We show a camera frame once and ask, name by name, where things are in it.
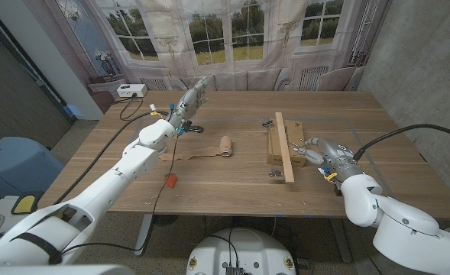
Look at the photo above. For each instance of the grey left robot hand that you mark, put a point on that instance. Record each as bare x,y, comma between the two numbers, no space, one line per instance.
188,105

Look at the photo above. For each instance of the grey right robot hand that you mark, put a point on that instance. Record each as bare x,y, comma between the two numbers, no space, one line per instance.
335,156

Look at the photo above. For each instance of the long wooden stick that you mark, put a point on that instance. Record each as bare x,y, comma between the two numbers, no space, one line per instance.
283,147

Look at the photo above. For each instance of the beige arm wrap bandage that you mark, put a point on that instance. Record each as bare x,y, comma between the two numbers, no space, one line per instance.
226,146

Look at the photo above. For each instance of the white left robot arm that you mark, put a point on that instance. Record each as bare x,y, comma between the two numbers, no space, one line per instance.
106,191

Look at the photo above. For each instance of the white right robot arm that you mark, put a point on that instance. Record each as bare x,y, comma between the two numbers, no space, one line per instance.
400,229

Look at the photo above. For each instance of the black toy car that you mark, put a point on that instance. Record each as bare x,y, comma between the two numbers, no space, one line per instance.
197,129

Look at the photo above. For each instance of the brown cardboard box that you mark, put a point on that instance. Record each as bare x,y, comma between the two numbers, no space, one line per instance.
297,131

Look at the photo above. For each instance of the white power strip box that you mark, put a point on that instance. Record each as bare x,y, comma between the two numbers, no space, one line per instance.
131,90

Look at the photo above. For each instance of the red toy strawberry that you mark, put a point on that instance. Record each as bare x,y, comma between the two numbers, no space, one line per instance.
171,180

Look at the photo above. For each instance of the grey table leg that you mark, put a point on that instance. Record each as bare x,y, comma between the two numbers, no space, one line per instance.
341,238
143,233

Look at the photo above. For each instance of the printed window backdrop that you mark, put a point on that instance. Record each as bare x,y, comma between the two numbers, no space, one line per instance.
247,38

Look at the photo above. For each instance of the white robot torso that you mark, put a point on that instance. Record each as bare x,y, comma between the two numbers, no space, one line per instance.
240,252

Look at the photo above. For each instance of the yellow and black pad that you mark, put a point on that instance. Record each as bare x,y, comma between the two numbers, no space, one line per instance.
25,204

